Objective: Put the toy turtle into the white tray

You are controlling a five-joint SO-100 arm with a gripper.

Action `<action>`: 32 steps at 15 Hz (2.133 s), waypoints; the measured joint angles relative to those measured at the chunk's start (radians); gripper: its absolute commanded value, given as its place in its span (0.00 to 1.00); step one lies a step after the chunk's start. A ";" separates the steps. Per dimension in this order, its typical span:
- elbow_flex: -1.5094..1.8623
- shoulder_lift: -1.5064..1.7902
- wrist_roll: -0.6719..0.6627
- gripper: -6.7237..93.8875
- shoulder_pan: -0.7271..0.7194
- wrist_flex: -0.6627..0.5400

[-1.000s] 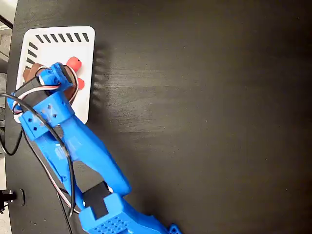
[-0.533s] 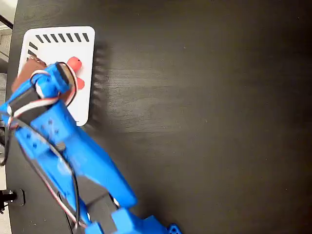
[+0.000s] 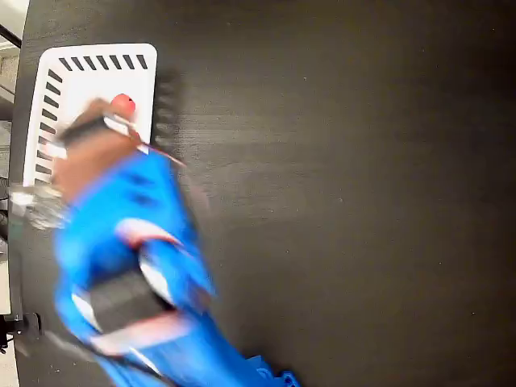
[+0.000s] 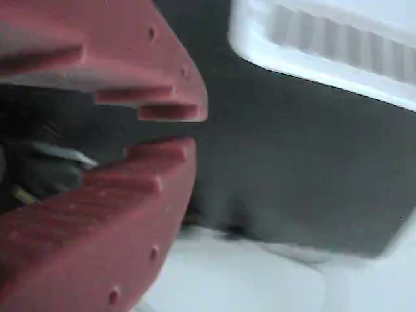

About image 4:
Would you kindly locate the white slotted plastic basket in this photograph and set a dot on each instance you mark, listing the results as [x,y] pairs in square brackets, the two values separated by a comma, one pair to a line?
[325,48]

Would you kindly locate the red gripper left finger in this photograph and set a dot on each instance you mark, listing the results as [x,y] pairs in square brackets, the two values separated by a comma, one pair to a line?
[97,247]

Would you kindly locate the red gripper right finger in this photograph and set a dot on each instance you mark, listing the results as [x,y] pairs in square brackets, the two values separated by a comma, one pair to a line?
[130,48]

